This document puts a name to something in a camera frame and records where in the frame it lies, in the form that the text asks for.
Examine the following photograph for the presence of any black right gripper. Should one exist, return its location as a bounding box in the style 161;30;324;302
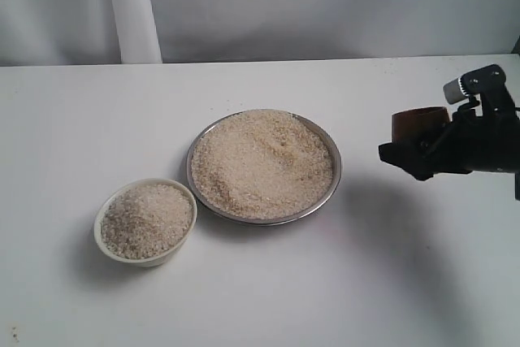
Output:
378;64;519;180

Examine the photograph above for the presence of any brown wooden cup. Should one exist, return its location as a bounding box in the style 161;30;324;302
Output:
391;106;450;143

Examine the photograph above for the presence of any round steel rice tray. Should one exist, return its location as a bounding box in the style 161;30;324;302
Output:
186;109;342;226

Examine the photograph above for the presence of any white ceramic rice bowl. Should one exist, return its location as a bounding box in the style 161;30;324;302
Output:
93;179;197;267

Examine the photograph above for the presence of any white backdrop curtain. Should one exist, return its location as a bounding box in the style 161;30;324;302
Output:
1;0;519;66

